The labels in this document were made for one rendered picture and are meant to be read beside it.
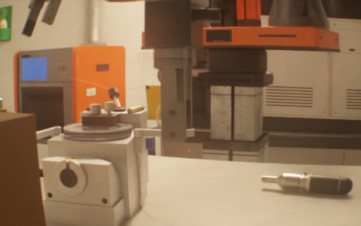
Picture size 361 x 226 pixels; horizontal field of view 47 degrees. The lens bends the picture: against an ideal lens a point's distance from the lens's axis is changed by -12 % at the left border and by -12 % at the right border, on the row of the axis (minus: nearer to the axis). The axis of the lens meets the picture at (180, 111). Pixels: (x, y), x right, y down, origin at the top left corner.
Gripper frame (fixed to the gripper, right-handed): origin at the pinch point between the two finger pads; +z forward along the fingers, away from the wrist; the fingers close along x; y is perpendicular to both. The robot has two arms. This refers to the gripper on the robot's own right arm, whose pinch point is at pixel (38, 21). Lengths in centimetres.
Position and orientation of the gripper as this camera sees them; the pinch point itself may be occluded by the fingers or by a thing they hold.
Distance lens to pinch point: 103.9
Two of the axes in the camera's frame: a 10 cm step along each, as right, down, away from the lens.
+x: -6.5, 0.4, 7.6
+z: -2.2, 9.5, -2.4
